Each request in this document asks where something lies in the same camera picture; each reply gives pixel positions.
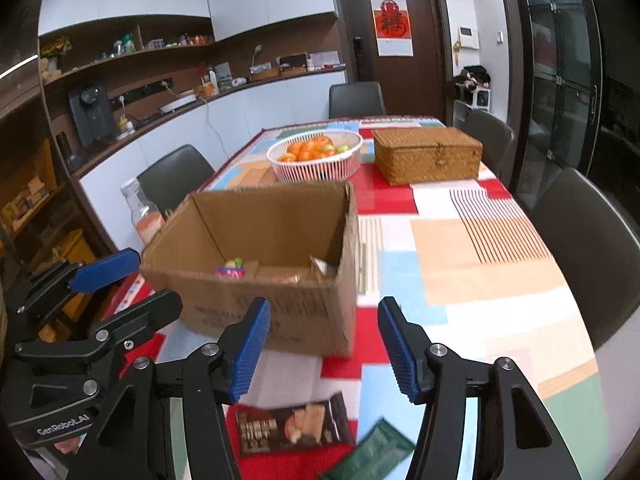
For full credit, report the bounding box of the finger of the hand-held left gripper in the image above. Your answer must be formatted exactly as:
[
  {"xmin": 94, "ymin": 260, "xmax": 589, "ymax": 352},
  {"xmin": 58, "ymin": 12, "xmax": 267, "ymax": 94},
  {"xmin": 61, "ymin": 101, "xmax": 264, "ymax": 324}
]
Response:
[
  {"xmin": 17, "ymin": 247, "xmax": 142, "ymax": 331},
  {"xmin": 14, "ymin": 288, "xmax": 184, "ymax": 361}
]

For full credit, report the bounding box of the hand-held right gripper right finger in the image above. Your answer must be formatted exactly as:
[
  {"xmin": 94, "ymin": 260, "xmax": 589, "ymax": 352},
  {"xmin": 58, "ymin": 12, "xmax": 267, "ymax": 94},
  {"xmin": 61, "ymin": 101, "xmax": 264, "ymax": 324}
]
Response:
[{"xmin": 376, "ymin": 296, "xmax": 583, "ymax": 480}]

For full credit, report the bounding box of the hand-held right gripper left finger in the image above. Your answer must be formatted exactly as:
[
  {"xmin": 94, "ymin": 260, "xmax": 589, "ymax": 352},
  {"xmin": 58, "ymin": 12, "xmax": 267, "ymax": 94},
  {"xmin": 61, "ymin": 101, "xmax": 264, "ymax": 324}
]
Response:
[{"xmin": 67, "ymin": 296, "xmax": 272, "ymax": 480}]

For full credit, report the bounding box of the brown cardboard box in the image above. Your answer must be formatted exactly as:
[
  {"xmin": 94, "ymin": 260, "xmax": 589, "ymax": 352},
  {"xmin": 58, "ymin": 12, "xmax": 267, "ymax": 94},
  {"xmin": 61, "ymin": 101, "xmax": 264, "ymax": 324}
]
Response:
[{"xmin": 140, "ymin": 181, "xmax": 358, "ymax": 358}]

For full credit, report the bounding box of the dark brown biscuit packet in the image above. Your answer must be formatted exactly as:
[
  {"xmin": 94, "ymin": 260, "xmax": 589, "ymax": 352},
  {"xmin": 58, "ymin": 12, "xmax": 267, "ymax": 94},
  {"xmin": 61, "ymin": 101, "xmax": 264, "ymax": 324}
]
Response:
[{"xmin": 234, "ymin": 392, "xmax": 357, "ymax": 458}]

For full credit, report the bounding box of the dark green snack packet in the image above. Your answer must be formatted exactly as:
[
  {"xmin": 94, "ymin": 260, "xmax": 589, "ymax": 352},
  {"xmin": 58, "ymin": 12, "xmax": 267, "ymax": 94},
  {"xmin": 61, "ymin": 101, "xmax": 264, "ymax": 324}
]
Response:
[{"xmin": 320, "ymin": 417, "xmax": 417, "ymax": 480}]

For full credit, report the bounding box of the person's left hand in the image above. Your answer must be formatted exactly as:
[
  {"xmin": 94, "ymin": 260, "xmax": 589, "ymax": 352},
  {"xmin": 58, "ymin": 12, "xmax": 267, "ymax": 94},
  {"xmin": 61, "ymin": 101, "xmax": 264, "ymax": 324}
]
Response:
[{"xmin": 50, "ymin": 436, "xmax": 88, "ymax": 457}]

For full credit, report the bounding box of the yellow storage box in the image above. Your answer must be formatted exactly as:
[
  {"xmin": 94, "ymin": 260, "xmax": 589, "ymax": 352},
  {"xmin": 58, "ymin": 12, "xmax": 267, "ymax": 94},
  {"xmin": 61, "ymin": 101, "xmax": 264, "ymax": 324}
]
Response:
[{"xmin": 45, "ymin": 229, "xmax": 101, "ymax": 272}]

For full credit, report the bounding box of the plastic bottle with pink drink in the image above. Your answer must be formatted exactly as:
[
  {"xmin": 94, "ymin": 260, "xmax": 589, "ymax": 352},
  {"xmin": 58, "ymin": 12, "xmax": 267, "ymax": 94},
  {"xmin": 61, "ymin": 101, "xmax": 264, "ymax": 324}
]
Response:
[{"xmin": 120, "ymin": 178, "xmax": 166, "ymax": 246}]

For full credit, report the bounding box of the dark grey dining chair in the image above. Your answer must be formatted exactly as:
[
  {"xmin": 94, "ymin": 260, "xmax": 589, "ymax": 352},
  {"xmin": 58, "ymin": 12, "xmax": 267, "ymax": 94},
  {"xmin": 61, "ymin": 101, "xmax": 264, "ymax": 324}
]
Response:
[
  {"xmin": 525, "ymin": 167, "xmax": 640, "ymax": 351},
  {"xmin": 136, "ymin": 144, "xmax": 216, "ymax": 216},
  {"xmin": 462, "ymin": 109, "xmax": 516, "ymax": 186},
  {"xmin": 328, "ymin": 81, "xmax": 387, "ymax": 120}
]

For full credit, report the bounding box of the wooden display cabinet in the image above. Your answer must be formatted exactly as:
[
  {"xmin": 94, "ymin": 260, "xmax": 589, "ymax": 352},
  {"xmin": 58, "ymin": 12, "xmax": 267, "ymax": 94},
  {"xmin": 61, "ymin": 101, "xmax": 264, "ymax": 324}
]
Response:
[{"xmin": 0, "ymin": 80, "xmax": 118, "ymax": 311}]

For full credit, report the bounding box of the colourful patchwork tablecloth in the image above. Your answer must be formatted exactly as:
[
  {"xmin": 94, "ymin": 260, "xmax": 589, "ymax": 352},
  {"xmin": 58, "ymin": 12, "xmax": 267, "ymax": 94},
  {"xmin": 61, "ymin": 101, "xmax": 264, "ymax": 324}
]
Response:
[{"xmin": 100, "ymin": 116, "xmax": 601, "ymax": 480}]

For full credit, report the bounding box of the black coffee machine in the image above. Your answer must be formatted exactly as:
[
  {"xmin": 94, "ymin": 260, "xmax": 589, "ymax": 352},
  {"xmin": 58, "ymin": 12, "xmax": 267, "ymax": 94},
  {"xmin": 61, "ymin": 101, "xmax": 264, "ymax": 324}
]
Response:
[{"xmin": 68, "ymin": 85, "xmax": 117, "ymax": 148}]

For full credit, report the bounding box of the white plastic fruit basket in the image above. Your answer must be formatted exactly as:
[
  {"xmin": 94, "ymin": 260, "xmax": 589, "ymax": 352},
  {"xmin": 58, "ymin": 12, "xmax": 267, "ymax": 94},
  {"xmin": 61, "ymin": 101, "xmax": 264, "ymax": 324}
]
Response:
[{"xmin": 266, "ymin": 130, "xmax": 364, "ymax": 183}]

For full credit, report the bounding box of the woven wicker lidded box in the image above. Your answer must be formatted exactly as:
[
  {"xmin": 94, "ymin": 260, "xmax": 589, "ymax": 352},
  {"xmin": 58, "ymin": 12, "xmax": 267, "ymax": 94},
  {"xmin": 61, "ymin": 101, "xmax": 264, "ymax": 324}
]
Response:
[{"xmin": 372, "ymin": 127, "xmax": 483, "ymax": 187}]

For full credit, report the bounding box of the pile of oranges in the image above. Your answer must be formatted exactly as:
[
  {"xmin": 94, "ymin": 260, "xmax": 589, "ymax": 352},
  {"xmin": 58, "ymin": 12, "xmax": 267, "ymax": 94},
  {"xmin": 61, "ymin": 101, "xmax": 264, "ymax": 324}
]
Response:
[{"xmin": 277, "ymin": 135, "xmax": 335, "ymax": 163}]

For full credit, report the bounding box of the yellow flower bunch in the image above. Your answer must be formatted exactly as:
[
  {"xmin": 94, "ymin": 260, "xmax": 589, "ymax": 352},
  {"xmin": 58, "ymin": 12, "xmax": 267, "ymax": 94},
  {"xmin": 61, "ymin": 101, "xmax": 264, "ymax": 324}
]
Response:
[{"xmin": 41, "ymin": 37, "xmax": 72, "ymax": 59}]

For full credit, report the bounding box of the white sideboard cabinet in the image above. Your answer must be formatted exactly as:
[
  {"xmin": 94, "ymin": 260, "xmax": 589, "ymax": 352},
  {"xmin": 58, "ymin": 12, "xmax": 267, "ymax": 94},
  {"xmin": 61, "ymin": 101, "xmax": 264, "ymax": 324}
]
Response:
[{"xmin": 70, "ymin": 67, "xmax": 348, "ymax": 256}]

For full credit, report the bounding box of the small white stool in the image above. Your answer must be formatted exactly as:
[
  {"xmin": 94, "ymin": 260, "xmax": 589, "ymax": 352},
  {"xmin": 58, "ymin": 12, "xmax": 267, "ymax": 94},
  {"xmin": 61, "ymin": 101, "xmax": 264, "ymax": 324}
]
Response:
[{"xmin": 460, "ymin": 85, "xmax": 491, "ymax": 111}]

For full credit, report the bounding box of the dark brown door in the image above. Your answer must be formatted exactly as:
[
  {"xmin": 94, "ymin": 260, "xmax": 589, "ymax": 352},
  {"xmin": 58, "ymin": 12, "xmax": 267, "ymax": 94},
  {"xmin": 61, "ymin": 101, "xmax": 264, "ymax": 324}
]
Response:
[{"xmin": 327, "ymin": 0, "xmax": 453, "ymax": 123}]

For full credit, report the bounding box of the black bag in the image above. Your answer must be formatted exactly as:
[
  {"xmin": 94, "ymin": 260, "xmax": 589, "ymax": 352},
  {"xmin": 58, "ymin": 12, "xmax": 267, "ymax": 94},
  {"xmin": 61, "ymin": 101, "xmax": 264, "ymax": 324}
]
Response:
[{"xmin": 455, "ymin": 66, "xmax": 492, "ymax": 88}]

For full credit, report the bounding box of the black framed glass door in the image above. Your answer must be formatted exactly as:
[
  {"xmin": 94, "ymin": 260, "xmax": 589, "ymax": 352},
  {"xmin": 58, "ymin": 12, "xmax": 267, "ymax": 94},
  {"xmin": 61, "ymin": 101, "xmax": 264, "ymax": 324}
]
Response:
[{"xmin": 495, "ymin": 0, "xmax": 640, "ymax": 241}]

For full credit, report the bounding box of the wooden wall shelf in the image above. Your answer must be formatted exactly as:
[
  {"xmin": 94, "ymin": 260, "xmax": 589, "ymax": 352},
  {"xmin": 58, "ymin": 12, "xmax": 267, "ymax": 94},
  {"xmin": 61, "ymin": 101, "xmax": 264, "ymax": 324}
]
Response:
[{"xmin": 39, "ymin": 15, "xmax": 216, "ymax": 88}]

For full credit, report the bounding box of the red and white wall calendar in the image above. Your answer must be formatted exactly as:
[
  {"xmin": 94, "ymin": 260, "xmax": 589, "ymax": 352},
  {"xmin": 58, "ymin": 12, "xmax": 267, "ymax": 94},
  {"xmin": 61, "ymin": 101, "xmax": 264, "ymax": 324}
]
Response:
[{"xmin": 370, "ymin": 0, "xmax": 415, "ymax": 57}]

